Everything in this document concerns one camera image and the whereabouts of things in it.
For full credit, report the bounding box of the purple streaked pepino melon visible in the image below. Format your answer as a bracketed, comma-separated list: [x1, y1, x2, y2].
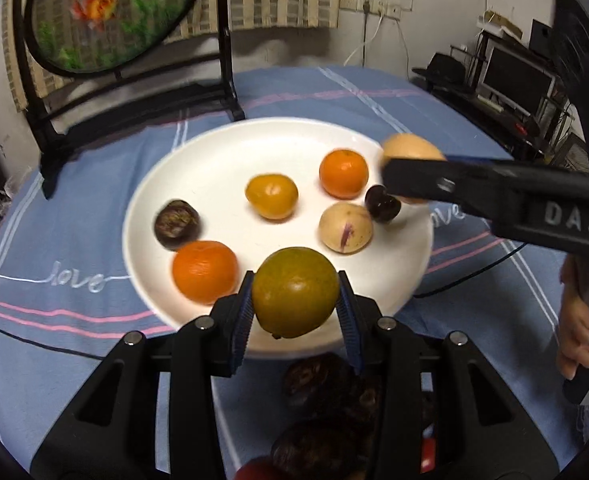
[319, 202, 374, 255]

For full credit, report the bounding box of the white power cable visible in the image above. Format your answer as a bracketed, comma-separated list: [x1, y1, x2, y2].
[345, 12, 384, 66]

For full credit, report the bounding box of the computer monitor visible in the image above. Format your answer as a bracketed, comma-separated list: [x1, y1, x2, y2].
[479, 42, 558, 116]

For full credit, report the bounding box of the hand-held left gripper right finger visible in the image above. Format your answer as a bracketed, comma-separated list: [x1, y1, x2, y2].
[337, 270, 560, 480]

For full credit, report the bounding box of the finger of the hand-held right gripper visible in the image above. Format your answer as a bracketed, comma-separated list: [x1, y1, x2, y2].
[442, 154, 520, 166]
[381, 157, 521, 227]

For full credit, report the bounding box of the pale yellow pepino melon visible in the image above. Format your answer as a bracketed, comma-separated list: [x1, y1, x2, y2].
[379, 133, 448, 206]

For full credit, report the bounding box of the white wall power strip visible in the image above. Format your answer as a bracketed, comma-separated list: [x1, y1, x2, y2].
[362, 0, 403, 19]

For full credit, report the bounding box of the large yellow-green tomato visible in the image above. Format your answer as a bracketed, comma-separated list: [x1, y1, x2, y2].
[251, 246, 341, 339]

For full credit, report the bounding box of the black hat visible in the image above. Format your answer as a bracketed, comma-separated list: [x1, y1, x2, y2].
[412, 52, 475, 92]

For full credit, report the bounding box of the yellow-orange tomato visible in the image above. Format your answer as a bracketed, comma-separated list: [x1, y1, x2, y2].
[245, 173, 299, 221]

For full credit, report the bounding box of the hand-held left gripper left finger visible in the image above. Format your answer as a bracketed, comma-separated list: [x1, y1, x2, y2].
[30, 270, 255, 480]

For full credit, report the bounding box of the orange mandarin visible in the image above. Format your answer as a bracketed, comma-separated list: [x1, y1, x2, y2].
[319, 149, 370, 200]
[171, 240, 239, 306]

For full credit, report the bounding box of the person's right hand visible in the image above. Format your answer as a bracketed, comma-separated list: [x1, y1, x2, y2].
[556, 255, 589, 382]

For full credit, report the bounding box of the heart-shaped dark purple plum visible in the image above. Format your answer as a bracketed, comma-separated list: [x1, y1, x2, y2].
[365, 185, 403, 224]

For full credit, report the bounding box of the white round plate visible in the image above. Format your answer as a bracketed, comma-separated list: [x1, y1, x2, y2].
[122, 116, 434, 356]

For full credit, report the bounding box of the blue striped tablecloth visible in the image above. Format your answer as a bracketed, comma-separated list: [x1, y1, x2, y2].
[0, 65, 589, 480]

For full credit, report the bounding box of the black framed goldfish table screen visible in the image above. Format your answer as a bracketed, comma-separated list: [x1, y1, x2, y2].
[12, 0, 248, 201]

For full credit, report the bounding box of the black computer desk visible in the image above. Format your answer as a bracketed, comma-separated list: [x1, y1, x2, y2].
[412, 30, 575, 161]

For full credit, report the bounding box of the black mesh chair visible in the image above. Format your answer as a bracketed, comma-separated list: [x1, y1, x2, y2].
[552, 0, 589, 173]

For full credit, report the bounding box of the black speaker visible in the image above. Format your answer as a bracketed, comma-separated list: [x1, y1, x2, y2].
[529, 19, 556, 58]

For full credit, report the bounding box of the yellow cardboard box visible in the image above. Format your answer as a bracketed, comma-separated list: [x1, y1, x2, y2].
[477, 10, 523, 38]

